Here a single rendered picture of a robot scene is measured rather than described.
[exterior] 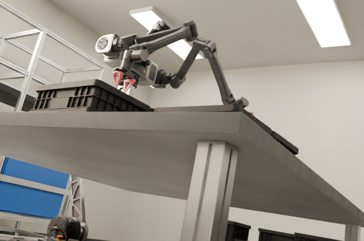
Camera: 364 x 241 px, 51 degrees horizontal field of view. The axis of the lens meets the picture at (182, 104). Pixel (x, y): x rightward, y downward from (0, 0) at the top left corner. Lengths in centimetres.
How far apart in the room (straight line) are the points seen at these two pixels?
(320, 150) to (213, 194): 413
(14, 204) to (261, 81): 340
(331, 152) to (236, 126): 413
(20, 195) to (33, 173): 22
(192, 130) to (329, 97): 434
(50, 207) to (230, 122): 340
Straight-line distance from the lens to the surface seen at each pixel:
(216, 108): 138
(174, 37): 209
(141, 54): 186
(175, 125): 72
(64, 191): 401
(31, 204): 384
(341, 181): 468
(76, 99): 146
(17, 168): 370
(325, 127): 487
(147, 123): 77
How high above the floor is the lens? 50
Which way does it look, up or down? 17 degrees up
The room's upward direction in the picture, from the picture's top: 11 degrees clockwise
